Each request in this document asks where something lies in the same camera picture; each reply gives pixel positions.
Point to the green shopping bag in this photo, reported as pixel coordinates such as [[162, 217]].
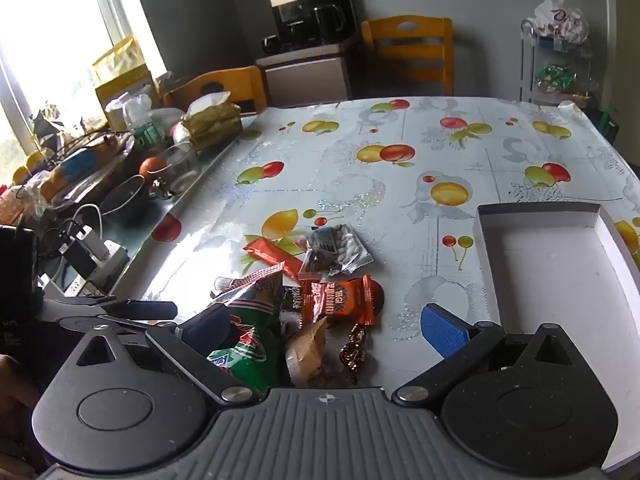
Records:
[[607, 122]]

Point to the orange-red stick packet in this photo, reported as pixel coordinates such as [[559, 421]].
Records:
[[270, 255]]

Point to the fruit-printed tablecloth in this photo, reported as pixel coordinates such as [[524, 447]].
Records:
[[400, 210]]

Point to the black cartoon tube packet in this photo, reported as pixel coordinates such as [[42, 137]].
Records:
[[294, 297]]

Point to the metal rack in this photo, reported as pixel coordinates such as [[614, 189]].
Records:
[[525, 60]]

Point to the white plastic bag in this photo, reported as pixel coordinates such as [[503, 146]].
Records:
[[560, 17]]

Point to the clear pale seed packet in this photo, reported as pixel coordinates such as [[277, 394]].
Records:
[[341, 245]]

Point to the green-label plastic bottle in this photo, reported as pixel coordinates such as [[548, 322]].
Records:
[[150, 135]]

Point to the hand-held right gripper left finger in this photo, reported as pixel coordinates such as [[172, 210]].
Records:
[[207, 329]]

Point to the wooden chair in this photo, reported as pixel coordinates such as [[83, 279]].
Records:
[[235, 85], [405, 67]]

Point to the dark red candy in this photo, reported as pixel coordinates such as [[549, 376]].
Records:
[[352, 355]]

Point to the gold tissue pack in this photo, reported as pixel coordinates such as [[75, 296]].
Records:
[[215, 125]]

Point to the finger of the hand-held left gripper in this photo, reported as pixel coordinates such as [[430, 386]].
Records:
[[100, 324], [145, 309]]

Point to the orange fruit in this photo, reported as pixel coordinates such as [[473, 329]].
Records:
[[152, 167]]

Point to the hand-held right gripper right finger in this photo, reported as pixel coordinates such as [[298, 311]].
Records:
[[442, 334]]

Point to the dark metal pan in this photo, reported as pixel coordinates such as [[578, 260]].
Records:
[[122, 200]]

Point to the clear dark seed packet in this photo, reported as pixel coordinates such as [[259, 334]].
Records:
[[315, 265]]

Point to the grey cabinet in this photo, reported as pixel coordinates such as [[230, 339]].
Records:
[[305, 80]]

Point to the green chip bag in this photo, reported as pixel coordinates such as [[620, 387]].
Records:
[[250, 347]]

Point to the glass bowl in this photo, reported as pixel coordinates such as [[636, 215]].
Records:
[[180, 170]]

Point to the white cardboard box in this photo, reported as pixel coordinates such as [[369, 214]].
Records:
[[550, 270]]

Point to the green candy packets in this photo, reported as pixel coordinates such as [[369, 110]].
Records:
[[555, 75]]

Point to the yellow paper bag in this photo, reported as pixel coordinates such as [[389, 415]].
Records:
[[120, 60]]

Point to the white power strip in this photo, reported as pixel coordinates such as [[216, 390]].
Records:
[[112, 255]]

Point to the orange snack packet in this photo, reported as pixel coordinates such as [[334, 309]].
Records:
[[340, 301]]

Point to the window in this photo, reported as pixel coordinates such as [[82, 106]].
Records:
[[50, 35]]

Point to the beige snack packet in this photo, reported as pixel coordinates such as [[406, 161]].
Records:
[[305, 355]]

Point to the black coffee machine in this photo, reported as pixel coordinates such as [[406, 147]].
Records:
[[310, 15]]

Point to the bagged bread loaf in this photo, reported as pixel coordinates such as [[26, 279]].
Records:
[[75, 170]]

